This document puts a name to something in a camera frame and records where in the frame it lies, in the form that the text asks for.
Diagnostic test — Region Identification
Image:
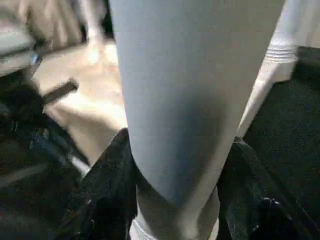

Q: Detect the black work mat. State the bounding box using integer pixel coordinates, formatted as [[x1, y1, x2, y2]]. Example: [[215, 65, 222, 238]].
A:
[[0, 45, 320, 240]]

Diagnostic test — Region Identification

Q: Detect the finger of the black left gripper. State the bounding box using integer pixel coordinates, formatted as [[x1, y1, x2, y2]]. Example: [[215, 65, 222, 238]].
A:
[[42, 80, 80, 105]]

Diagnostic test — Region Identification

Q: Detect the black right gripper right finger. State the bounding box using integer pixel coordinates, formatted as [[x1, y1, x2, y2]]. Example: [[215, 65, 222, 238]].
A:
[[216, 136, 320, 240]]

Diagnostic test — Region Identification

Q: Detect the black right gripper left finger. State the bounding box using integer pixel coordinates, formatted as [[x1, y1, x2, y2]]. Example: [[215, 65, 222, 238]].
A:
[[55, 128, 139, 240]]

